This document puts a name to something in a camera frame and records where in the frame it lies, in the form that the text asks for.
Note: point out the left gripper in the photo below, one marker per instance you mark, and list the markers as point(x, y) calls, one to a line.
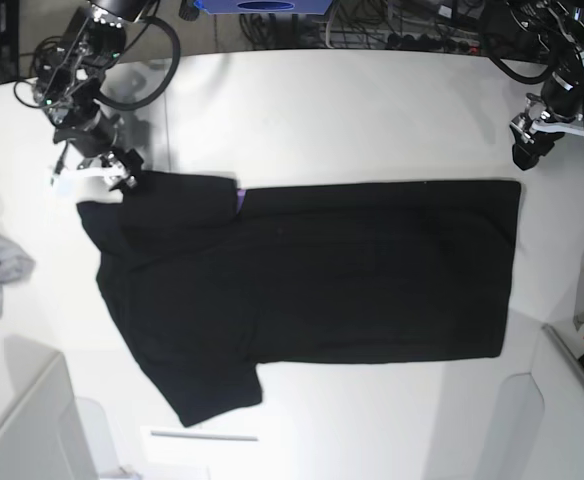
point(535, 130)

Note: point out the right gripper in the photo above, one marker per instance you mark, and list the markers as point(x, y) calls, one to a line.
point(97, 142)

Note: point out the black T-shirt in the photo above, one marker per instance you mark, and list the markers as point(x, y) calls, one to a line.
point(206, 281)

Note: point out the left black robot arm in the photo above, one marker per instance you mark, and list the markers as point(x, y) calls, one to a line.
point(558, 109)

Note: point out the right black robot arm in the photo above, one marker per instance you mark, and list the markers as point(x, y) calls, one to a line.
point(69, 78)

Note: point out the black power strip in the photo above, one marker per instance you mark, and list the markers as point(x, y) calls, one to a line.
point(434, 44)

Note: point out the blue plastic bin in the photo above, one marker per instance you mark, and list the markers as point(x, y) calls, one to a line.
point(217, 7)

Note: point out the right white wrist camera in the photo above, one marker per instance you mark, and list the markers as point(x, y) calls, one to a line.
point(60, 184)

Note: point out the white cable slot cover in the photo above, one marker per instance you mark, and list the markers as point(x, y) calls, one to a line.
point(200, 448)

